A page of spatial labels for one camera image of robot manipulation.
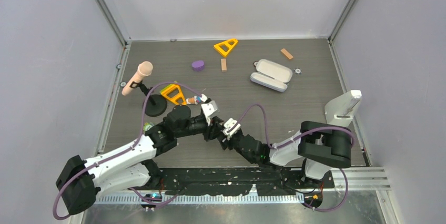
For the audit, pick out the small wooden block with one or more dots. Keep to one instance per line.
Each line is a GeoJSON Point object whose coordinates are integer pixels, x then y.
{"type": "Point", "coordinates": [223, 65]}
{"type": "Point", "coordinates": [286, 53]}

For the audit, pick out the white stand holder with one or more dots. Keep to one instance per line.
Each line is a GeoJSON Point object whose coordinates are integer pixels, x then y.
{"type": "Point", "coordinates": [341, 110]}

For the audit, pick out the orange green triangle block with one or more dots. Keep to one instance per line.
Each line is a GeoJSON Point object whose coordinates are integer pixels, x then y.
{"type": "Point", "coordinates": [173, 94]}

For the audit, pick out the pink toy microphone on stand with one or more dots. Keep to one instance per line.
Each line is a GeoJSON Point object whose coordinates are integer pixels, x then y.
{"type": "Point", "coordinates": [156, 103]}

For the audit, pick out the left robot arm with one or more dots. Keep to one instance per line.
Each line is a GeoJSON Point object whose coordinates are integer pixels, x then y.
{"type": "Point", "coordinates": [82, 181]}

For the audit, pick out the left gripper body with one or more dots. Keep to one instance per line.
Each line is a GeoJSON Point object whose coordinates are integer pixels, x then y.
{"type": "Point", "coordinates": [204, 103]}

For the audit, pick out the white glasses case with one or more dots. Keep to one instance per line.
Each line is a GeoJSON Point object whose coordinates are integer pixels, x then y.
{"type": "Point", "coordinates": [271, 75]}

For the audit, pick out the yellow triangle frame block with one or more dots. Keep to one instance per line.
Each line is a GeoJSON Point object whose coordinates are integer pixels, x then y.
{"type": "Point", "coordinates": [224, 48]}

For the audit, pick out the small green sticker toy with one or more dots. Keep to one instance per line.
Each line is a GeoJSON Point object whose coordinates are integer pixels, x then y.
{"type": "Point", "coordinates": [147, 126]}

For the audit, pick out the purple heart-shaped box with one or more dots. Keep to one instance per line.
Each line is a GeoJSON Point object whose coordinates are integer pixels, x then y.
{"type": "Point", "coordinates": [198, 65]}

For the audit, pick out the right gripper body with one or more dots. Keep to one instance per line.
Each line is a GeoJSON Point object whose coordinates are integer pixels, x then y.
{"type": "Point", "coordinates": [233, 142]}

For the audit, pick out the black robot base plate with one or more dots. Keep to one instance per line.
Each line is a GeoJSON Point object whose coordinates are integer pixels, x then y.
{"type": "Point", "coordinates": [234, 181]}

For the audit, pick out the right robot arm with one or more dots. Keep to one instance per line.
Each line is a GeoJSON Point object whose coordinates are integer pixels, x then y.
{"type": "Point", "coordinates": [321, 146]}

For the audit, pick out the small ice cream toy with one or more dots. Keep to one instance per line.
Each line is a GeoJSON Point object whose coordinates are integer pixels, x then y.
{"type": "Point", "coordinates": [193, 100]}

